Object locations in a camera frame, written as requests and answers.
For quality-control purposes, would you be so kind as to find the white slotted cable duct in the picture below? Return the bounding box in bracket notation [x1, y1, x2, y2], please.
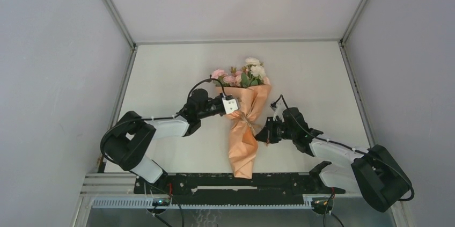
[92, 197, 313, 209]

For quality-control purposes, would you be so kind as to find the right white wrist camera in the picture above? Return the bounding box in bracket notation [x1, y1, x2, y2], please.
[270, 101, 286, 119]

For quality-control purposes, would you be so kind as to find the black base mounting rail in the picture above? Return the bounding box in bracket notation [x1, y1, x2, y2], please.
[133, 172, 345, 205]

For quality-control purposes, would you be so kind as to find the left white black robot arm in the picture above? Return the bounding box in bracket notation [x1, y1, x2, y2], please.
[100, 89, 239, 193]

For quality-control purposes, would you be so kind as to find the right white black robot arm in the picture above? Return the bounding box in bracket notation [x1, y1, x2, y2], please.
[255, 107, 415, 213]

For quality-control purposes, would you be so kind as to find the white rose stem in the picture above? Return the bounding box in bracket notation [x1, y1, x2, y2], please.
[241, 57, 270, 88]

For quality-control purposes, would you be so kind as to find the tan ribbon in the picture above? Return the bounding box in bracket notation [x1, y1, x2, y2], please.
[239, 110, 261, 136]

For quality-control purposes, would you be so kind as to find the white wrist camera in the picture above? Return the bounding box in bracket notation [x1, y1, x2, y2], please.
[270, 101, 286, 119]
[222, 97, 240, 114]

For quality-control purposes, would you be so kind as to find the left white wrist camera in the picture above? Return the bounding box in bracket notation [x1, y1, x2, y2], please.
[222, 97, 240, 114]

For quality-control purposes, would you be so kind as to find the beige wrapping paper sheet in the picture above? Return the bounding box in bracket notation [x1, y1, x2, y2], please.
[224, 85, 272, 179]

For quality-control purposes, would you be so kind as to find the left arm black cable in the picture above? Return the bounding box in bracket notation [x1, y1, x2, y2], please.
[99, 77, 229, 227]

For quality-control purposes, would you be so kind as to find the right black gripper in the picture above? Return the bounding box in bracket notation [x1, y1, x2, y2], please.
[254, 116, 296, 144]

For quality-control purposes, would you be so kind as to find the pink rose stem bunch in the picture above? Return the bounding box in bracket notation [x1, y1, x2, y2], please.
[210, 67, 244, 87]

